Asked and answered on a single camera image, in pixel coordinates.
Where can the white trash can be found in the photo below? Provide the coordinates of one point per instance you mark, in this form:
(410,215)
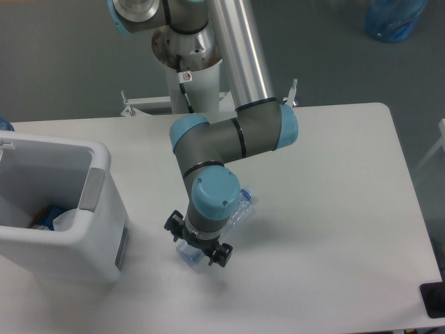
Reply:
(37,171)

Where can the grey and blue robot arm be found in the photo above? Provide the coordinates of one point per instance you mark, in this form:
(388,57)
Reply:
(190,36)

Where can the clear plastic water bottle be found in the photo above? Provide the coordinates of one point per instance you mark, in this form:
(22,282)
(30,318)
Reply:
(193,256)

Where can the white furniture leg right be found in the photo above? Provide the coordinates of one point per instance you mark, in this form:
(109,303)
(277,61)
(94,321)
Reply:
(437,146)

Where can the white plastic pouch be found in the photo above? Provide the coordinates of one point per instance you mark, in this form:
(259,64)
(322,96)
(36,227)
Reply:
(64,221)

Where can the blue object at left edge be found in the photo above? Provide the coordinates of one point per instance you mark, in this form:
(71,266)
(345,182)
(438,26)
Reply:
(6,125)

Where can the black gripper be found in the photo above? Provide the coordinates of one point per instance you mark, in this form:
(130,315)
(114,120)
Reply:
(207,242)

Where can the blue packaging in trash can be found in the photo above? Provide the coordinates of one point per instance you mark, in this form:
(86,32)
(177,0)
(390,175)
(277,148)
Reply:
(46,216)

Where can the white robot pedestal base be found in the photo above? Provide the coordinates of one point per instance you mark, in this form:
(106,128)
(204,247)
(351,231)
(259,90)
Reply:
(189,92)

